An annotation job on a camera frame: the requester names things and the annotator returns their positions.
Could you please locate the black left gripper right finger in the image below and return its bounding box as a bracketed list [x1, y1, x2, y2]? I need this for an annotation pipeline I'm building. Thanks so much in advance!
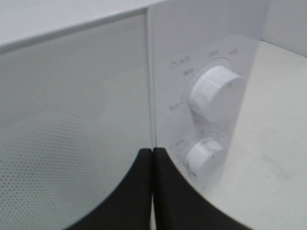
[153, 148, 242, 230]

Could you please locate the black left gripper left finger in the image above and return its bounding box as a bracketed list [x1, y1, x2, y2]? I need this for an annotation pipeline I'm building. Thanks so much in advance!
[67, 149, 153, 230]

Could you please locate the white microwave knob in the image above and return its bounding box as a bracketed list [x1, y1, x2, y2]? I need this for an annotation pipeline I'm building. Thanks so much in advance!
[185, 137, 225, 179]
[189, 66, 246, 122]

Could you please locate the white microwave door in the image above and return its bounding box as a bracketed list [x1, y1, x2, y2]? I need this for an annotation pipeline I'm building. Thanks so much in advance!
[0, 11, 152, 230]

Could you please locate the white microwave oven body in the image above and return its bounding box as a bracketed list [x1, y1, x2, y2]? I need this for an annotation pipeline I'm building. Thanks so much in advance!
[0, 0, 270, 186]

